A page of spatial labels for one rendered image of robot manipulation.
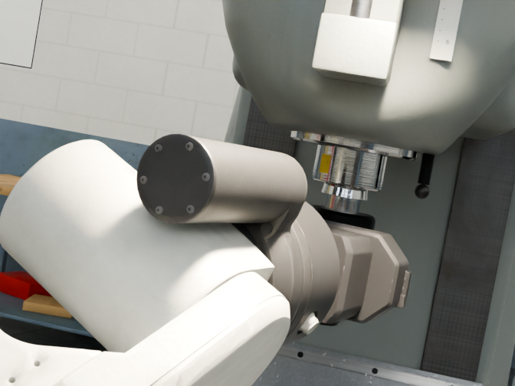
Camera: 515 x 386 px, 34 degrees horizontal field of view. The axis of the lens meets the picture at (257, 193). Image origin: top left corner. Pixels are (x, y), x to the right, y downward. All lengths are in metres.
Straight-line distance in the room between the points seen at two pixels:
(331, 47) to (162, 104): 4.57
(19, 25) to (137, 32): 0.75
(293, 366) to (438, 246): 0.21
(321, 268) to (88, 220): 0.13
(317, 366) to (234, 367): 0.62
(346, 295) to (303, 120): 0.11
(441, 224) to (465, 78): 0.46
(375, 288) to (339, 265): 0.04
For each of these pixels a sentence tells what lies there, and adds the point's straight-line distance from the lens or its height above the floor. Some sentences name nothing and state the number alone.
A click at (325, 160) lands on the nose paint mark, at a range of 0.55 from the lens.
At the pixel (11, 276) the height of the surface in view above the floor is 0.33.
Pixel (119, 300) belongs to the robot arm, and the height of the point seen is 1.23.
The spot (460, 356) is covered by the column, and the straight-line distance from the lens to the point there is 0.95.
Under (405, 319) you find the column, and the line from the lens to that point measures 0.95.
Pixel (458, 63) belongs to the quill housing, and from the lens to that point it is 0.49.
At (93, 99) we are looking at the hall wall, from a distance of 5.14.
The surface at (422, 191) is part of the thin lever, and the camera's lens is 0.56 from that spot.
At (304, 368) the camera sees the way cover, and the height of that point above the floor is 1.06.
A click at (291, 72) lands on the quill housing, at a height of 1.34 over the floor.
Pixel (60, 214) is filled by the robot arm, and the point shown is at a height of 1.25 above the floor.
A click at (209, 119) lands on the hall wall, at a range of 4.91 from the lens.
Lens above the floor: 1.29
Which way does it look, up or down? 3 degrees down
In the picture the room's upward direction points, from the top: 10 degrees clockwise
